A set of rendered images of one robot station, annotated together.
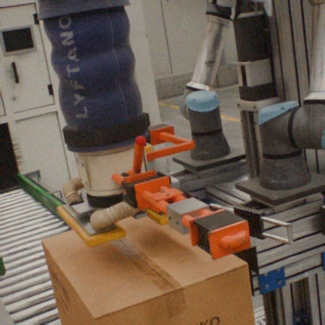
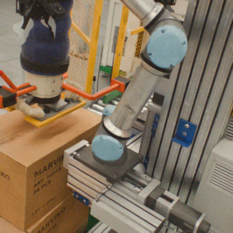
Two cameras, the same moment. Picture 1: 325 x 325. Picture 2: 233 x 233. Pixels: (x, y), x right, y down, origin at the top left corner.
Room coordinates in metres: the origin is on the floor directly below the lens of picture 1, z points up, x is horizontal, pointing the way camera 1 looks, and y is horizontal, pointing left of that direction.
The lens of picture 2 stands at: (0.76, -1.27, 1.91)
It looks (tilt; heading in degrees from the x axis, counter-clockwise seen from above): 29 degrees down; 50
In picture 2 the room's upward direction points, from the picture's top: 10 degrees clockwise
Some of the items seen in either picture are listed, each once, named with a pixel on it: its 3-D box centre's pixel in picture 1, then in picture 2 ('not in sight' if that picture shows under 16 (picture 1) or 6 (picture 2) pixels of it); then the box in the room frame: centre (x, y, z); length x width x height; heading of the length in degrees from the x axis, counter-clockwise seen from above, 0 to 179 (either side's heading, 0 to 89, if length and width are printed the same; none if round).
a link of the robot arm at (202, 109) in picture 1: (203, 110); not in sight; (2.02, -0.16, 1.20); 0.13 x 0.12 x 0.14; 7
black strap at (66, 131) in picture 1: (106, 128); (45, 59); (1.45, 0.14, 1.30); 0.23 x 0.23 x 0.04
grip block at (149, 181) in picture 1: (147, 188); (2, 96); (1.22, 0.06, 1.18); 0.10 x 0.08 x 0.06; 112
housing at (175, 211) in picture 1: (188, 215); not in sight; (1.02, -0.02, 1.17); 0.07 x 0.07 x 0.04; 22
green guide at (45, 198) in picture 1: (54, 199); not in sight; (3.27, 0.73, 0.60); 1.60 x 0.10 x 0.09; 26
